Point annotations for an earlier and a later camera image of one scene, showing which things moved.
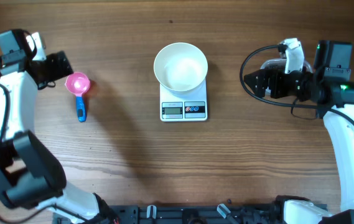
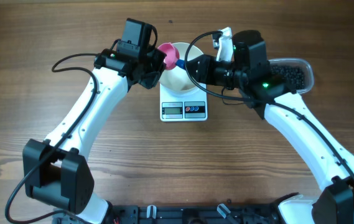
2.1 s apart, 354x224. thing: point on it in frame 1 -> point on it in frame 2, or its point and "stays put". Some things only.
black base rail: (182, 214) stays put
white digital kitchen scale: (188, 106) stays put
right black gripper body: (297, 84) -> (220, 72)
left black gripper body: (55, 68) -> (153, 60)
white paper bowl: (181, 68) stays put
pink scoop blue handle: (78, 83) -> (172, 56)
